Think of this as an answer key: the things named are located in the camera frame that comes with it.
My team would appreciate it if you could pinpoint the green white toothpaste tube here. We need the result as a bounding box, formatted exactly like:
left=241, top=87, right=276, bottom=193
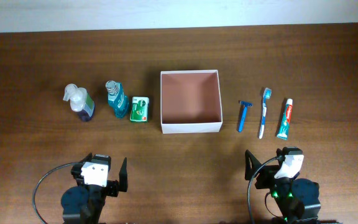
left=276, top=98, right=293, bottom=140

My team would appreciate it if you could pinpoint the clear foaming soap pump bottle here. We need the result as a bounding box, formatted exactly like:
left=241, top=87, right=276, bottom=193
left=63, top=83, right=95, bottom=122

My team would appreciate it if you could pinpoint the blue disposable razor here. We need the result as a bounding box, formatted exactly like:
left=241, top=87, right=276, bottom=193
left=237, top=101, right=253, bottom=133

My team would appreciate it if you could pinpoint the blue white toothbrush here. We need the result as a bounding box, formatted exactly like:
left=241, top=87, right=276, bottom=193
left=258, top=88, right=272, bottom=139

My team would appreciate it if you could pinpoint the teal mouthwash bottle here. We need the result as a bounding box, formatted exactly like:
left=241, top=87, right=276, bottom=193
left=105, top=80, right=129, bottom=119

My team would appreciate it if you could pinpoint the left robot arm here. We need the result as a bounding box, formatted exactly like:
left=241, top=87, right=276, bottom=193
left=61, top=154, right=128, bottom=224

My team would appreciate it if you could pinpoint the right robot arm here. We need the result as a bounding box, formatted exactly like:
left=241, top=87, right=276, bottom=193
left=245, top=147, right=321, bottom=223

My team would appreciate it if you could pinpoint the white cardboard box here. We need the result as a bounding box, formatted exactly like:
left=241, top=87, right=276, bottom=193
left=160, top=70, right=223, bottom=134

